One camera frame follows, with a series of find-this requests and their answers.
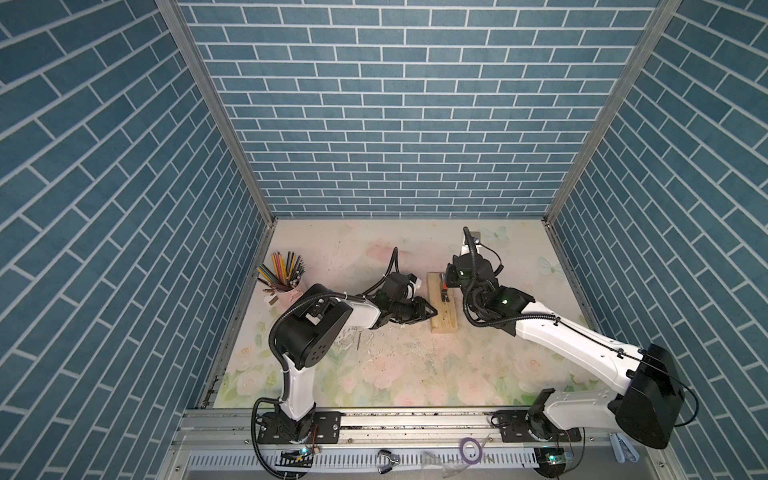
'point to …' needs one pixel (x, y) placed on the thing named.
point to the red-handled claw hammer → (444, 291)
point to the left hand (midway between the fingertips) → (440, 318)
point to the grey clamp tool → (622, 449)
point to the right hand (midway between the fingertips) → (457, 259)
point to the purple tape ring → (471, 462)
